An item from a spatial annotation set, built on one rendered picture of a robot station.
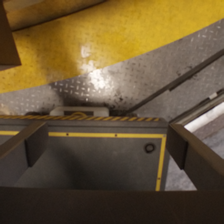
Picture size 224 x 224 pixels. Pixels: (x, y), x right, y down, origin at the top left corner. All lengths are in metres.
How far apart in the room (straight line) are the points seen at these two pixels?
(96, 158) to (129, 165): 0.12
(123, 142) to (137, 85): 0.37
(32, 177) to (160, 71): 0.72
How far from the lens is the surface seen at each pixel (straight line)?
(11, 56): 0.53
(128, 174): 0.61
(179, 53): 0.87
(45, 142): 0.17
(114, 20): 0.83
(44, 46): 0.87
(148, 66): 0.82
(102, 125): 0.52
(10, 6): 0.65
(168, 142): 0.17
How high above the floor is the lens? 0.81
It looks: 75 degrees down
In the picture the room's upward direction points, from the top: 179 degrees counter-clockwise
